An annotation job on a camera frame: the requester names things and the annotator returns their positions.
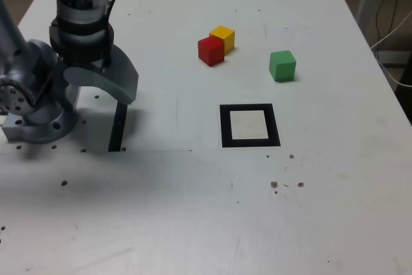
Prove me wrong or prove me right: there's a black tape strip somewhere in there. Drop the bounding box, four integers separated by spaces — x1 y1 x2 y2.
108 100 127 153

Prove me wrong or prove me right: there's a green cube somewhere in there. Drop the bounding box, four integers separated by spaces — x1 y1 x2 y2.
268 50 297 82

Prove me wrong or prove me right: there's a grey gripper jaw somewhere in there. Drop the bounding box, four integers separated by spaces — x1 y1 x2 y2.
62 66 134 105

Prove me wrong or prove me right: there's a yellow cube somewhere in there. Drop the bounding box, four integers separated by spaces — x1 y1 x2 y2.
209 25 236 55

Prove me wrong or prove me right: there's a red cube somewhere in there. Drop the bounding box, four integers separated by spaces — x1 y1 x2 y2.
197 36 225 67

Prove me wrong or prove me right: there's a black tape square outline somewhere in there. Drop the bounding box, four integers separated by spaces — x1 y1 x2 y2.
219 103 281 149

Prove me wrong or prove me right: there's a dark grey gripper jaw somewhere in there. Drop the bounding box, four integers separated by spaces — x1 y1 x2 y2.
102 46 140 100

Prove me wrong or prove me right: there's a white background cable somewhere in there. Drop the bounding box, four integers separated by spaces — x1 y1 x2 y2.
370 10 412 88

